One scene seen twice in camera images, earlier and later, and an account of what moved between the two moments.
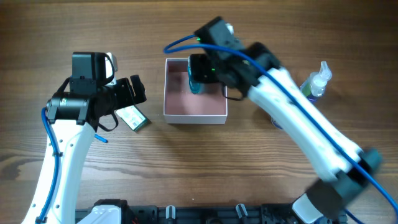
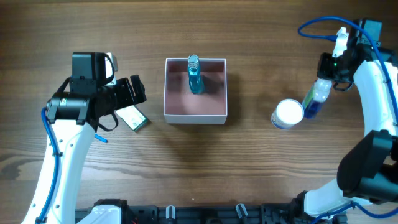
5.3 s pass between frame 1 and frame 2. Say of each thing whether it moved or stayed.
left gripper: stayed
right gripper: moved
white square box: stayed
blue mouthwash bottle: stayed
